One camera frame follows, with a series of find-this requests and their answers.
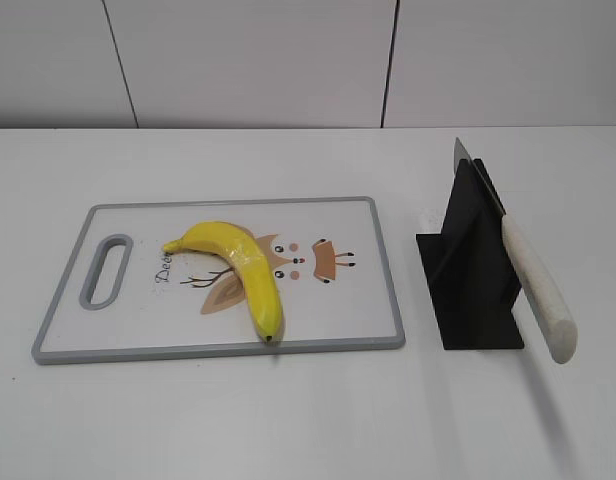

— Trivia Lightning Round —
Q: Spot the white-handled kitchen knife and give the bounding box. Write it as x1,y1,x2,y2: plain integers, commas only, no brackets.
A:
454,137,578,364

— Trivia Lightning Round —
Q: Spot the yellow plastic banana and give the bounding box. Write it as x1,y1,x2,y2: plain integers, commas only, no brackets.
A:
162,221,283,343

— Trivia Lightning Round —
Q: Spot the white grey-rimmed cutting board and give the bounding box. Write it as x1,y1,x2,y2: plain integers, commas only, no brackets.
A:
32,196,405,364

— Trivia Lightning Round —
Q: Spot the black knife stand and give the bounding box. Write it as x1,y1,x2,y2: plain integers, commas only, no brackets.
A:
416,159,524,350

